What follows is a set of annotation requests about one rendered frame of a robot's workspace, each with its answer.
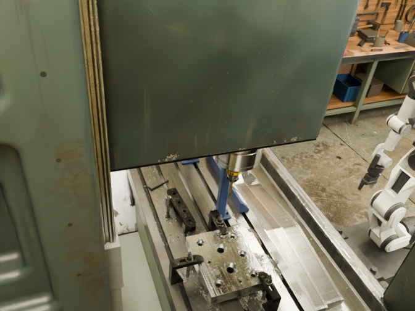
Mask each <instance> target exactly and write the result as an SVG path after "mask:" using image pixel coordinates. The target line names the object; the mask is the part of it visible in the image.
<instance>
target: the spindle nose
mask: <svg viewBox="0 0 415 311"><path fill-rule="evenodd" d="M262 150H263V149H255V150H251V151H243V152H236V153H231V154H224V155H216V156H213V158H214V160H215V162H216V163H217V164H218V165H220V166H221V167H223V168H225V169H227V170H230V171H234V172H246V171H249V170H252V169H254V168H256V167H257V166H258V164H259V162H260V159H261V156H262Z"/></svg>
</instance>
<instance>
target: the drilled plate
mask: <svg viewBox="0 0 415 311"><path fill-rule="evenodd" d="M228 232H230V233H229V235H227V236H225V237H224V236H222V237H221V235H220V234H219V231H218V230H215V231H210V232H207V233H201V234H196V235H193V236H188V237H186V243H185V245H186V247H187V250H188V252H189V251H190V252H191V254H192V255H194V254H198V255H202V256H204V261H203V262H202V263H199V264H196V265H194V266H195V269H196V272H197V274H198V276H199V279H200V282H201V284H202V286H203V289H204V292H205V293H206V296H207V299H208V301H209V303H210V305H213V304H217V303H220V302H223V301H227V300H230V299H234V298H237V297H241V296H244V295H247V294H251V293H254V292H258V291H262V290H264V286H263V285H262V283H261V281H260V280H259V278H258V272H261V271H263V270H262V268H261V266H260V264H259V263H258V261H257V259H256V258H255V256H254V254H253V252H252V250H251V249H250V247H249V245H248V243H247V242H246V240H245V238H244V236H243V235H242V233H241V231H240V229H239V227H238V226H232V227H228V228H227V233H228ZM234 232H235V233H234ZM218 236H219V237H218ZM229 236H230V237H229ZM223 237H224V238H223ZM231 238H234V239H231ZM235 238H237V239H235ZM199 239H200V240H199ZM202 239H203V240H204V241H203V240H202ZM230 239H231V240H230ZM205 242H206V243H205ZM224 244H225V245H224ZM226 244H227V245H226ZM203 245H204V246H203ZM246 255H247V256H246ZM247 261H248V262H247ZM251 261H252V262H251ZM227 262H228V263H227ZM232 262H235V264H234V263H232ZM224 263H225V266H224ZM246 263H247V264H246ZM236 265H237V266H238V268H237V266H236ZM214 266H216V267H214ZM247 267H248V268H247ZM249 267H250V268H249ZM252 268H253V269H255V270H251V269H252ZM239 269H240V271H239ZM237 270H238V271H237ZM256 270H257V271H256ZM247 274H249V276H248V275H247ZM251 276H252V278H251ZM218 278H220V279H219V280H218ZM239 278H240V279H242V280H240V279H239ZM246 279H249V280H246ZM235 281H237V282H235ZM243 283H244V284H243ZM222 285H223V287H222V288H221V286H222Z"/></svg>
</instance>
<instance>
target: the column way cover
mask: <svg viewBox="0 0 415 311"><path fill-rule="evenodd" d="M114 225H115V221H114ZM115 240H116V242H115V243H114V242H113V243H110V242H107V243H106V244H105V245H104V248H105V254H106V265H107V277H108V283H109V295H110V301H111V311H123V306H122V290H121V288H123V287H124V281H123V271H122V253H121V245H120V241H119V236H118V233H117V228H116V225H115Z"/></svg>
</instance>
